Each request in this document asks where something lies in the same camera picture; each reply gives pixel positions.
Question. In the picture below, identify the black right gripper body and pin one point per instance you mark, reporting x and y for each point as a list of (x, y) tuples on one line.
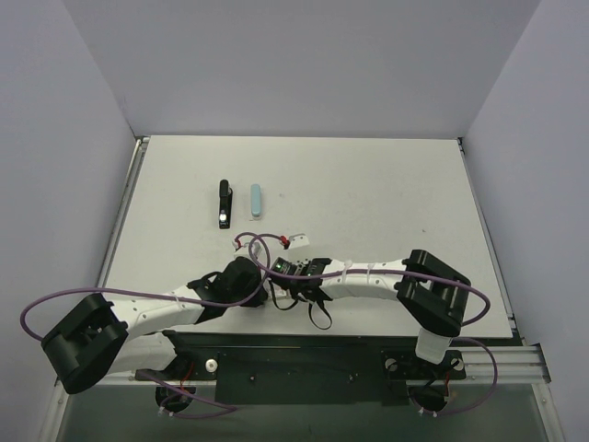
[(285, 282)]

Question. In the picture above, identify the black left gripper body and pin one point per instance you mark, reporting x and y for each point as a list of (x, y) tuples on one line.
[(259, 295)]

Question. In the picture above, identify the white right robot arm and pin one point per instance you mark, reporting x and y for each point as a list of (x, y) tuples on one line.
[(434, 293)]

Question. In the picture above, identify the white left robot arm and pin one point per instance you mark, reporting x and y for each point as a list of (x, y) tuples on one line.
[(100, 336)]

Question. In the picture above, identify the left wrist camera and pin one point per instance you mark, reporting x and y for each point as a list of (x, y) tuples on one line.
[(246, 251)]

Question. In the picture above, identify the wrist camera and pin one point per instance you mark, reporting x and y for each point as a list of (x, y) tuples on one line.
[(246, 251), (293, 242)]

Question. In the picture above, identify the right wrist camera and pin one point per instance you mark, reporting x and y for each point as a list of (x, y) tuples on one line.
[(293, 242)]

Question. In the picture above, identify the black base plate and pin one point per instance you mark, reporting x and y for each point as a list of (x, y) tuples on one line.
[(257, 369)]

